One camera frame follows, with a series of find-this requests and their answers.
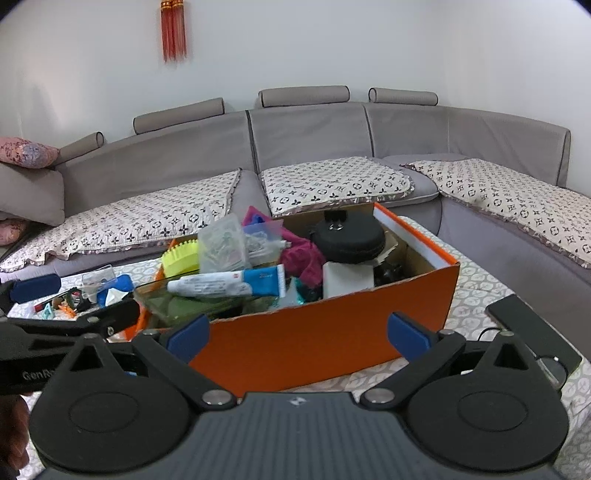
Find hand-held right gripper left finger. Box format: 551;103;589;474
59;313;237;413

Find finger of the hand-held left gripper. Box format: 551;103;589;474
0;273;62;309
0;298;141;346

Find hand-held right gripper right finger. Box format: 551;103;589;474
361;311;542;411

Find orange cardboard box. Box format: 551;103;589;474
133;202;461;398

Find desktop with patterned tablecloth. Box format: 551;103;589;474
0;215;591;480

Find person's left hand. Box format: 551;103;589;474
0;394;31;468

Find green cloth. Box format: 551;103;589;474
151;294;242;325

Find blue and white packet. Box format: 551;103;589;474
96;274;136;306

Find small clear plastic box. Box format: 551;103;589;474
82;264;116;296

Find white and blue toothpaste tube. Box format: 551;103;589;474
167;265;287;299

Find yellow-green brush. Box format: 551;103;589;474
161;239;200;278

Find white box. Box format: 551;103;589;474
322;260;375;300

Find clear plastic bag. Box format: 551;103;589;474
198;216;253;274

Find patterned sofa cover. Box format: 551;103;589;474
257;156;415;219
0;168;243;274
401;158;591;269

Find black round case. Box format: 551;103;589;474
313;213;387;265

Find black phone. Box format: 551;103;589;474
485;294;584;371

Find magenta cloth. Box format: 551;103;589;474
242;205;327;288

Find pink floral pillow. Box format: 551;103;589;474
0;136;61;169

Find grey sofa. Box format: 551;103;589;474
0;85;591;305

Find red hanging ornament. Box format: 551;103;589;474
159;0;188;65

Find black cable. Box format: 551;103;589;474
475;325;514;341

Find white cable bundle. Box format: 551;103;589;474
249;232;283;260

